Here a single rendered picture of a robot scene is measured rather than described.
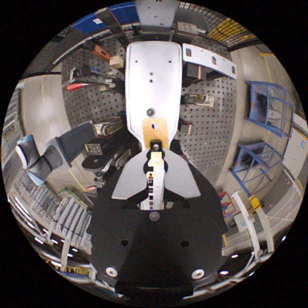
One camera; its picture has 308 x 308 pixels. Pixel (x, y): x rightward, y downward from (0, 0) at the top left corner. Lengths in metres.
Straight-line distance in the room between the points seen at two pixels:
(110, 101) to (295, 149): 8.21
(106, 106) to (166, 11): 0.70
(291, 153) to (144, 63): 7.99
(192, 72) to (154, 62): 0.16
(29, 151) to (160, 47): 0.70
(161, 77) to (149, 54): 0.12
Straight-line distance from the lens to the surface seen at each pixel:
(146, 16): 0.45
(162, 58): 0.43
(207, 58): 0.50
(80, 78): 0.26
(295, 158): 7.94
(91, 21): 0.59
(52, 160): 0.62
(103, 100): 0.79
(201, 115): 0.77
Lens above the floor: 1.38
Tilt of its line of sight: 59 degrees down
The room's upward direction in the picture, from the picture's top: 180 degrees counter-clockwise
